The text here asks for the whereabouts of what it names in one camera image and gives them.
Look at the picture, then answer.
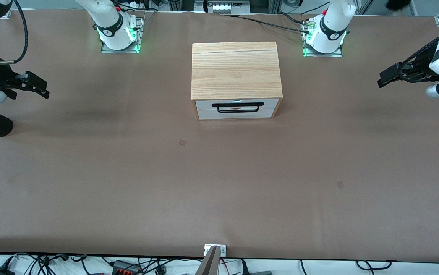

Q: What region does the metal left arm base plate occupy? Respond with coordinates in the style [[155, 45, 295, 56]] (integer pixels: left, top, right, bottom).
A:
[[302, 19, 343, 58]]

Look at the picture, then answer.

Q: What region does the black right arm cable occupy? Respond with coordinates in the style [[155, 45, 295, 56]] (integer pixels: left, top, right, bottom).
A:
[[0, 0, 29, 65]]

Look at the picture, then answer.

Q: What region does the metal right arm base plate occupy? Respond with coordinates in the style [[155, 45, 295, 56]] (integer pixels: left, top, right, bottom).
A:
[[101, 17, 144, 54]]

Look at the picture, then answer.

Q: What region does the white power strip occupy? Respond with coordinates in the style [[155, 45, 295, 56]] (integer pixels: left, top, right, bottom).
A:
[[207, 1, 251, 15]]

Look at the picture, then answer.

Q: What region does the short black curved cable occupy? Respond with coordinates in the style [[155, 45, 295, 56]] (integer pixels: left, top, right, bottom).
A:
[[277, 12, 306, 25]]

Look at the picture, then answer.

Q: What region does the grey camera mount beam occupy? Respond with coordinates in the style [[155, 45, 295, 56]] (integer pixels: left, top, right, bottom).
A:
[[194, 246, 220, 275]]

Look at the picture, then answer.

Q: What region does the long black braided cable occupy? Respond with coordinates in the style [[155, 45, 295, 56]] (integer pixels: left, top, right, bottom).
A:
[[222, 15, 311, 33]]

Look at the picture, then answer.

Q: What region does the brown table mat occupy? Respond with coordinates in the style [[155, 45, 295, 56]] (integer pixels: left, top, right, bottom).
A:
[[0, 10, 439, 264]]

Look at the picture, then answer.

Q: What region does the small metal camera bracket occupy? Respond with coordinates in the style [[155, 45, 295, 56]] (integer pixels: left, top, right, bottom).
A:
[[204, 244, 227, 257]]

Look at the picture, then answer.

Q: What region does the white drawer with black handle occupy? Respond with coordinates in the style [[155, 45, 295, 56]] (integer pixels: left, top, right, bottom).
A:
[[195, 100, 280, 114]]

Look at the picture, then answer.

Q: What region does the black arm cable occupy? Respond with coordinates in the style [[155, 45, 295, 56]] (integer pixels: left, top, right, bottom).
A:
[[399, 26, 439, 83], [0, 0, 29, 65]]

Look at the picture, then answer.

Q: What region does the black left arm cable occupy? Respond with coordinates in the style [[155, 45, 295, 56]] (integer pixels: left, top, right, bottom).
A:
[[399, 26, 439, 83]]

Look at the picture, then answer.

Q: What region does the black looped floor cable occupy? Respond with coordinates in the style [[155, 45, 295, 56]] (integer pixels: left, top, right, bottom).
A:
[[356, 260, 392, 271]]

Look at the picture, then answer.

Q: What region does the orange black connector block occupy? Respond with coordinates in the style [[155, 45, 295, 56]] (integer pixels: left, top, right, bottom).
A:
[[112, 260, 142, 275]]

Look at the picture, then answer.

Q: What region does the wooden drawer cabinet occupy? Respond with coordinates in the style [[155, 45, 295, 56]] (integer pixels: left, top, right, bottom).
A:
[[191, 41, 283, 121]]

